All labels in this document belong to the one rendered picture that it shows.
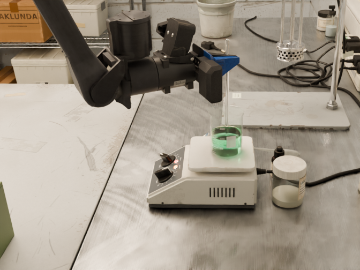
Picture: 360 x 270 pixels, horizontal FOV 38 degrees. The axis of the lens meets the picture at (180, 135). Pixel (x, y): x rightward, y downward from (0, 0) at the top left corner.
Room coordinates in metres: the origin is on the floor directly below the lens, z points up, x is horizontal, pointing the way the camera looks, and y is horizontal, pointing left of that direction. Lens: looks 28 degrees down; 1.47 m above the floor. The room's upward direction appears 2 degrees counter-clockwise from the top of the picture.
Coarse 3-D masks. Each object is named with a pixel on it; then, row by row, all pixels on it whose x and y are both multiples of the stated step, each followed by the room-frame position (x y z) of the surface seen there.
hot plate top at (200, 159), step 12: (192, 144) 0.87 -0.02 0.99; (204, 144) 0.87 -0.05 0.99; (252, 144) 0.86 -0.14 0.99; (192, 156) 0.82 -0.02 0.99; (204, 156) 0.82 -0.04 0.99; (240, 156) 0.82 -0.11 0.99; (252, 156) 0.81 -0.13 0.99; (192, 168) 0.79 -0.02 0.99; (204, 168) 0.78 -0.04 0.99; (216, 168) 0.78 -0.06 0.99; (228, 168) 0.78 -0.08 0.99; (240, 168) 0.78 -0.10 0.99; (252, 168) 0.78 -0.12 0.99
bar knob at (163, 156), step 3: (162, 153) 0.89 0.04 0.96; (162, 156) 0.87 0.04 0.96; (165, 156) 0.87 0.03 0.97; (168, 156) 0.86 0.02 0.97; (171, 156) 0.88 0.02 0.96; (174, 156) 0.88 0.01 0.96; (162, 159) 0.88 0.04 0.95; (165, 159) 0.87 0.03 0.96; (168, 159) 0.86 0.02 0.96; (171, 159) 0.87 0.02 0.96; (174, 159) 0.87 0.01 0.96; (162, 162) 0.88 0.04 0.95; (165, 162) 0.87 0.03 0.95; (168, 162) 0.87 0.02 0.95; (171, 162) 0.86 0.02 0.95; (162, 165) 0.87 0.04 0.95; (165, 165) 0.86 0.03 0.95; (168, 165) 0.86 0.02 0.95
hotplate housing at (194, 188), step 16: (192, 176) 0.78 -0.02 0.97; (208, 176) 0.78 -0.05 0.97; (224, 176) 0.78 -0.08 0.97; (240, 176) 0.78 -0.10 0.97; (256, 176) 0.78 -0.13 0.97; (160, 192) 0.79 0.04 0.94; (176, 192) 0.78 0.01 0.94; (192, 192) 0.78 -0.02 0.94; (208, 192) 0.78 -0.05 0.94; (224, 192) 0.77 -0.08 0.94; (240, 192) 0.77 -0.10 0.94; (256, 192) 0.77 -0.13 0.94
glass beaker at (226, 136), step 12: (216, 108) 0.86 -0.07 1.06; (240, 108) 0.85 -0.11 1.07; (216, 120) 0.81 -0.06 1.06; (228, 120) 0.81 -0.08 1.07; (240, 120) 0.82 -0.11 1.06; (216, 132) 0.82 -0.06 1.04; (228, 132) 0.81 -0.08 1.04; (240, 132) 0.82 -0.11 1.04; (216, 144) 0.82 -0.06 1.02; (228, 144) 0.81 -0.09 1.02; (240, 144) 0.82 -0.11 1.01; (216, 156) 0.82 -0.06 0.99; (228, 156) 0.81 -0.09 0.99
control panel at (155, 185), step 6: (180, 150) 0.90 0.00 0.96; (180, 156) 0.87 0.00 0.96; (156, 162) 0.90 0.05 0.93; (174, 162) 0.86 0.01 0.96; (180, 162) 0.85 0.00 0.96; (156, 168) 0.88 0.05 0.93; (162, 168) 0.86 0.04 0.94; (174, 168) 0.83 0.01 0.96; (180, 168) 0.82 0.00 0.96; (174, 174) 0.81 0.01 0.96; (180, 174) 0.80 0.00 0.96; (156, 180) 0.83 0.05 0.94; (168, 180) 0.80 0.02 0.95; (174, 180) 0.79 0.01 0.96; (150, 186) 0.82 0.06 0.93; (156, 186) 0.80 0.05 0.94; (162, 186) 0.79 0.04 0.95; (150, 192) 0.80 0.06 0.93
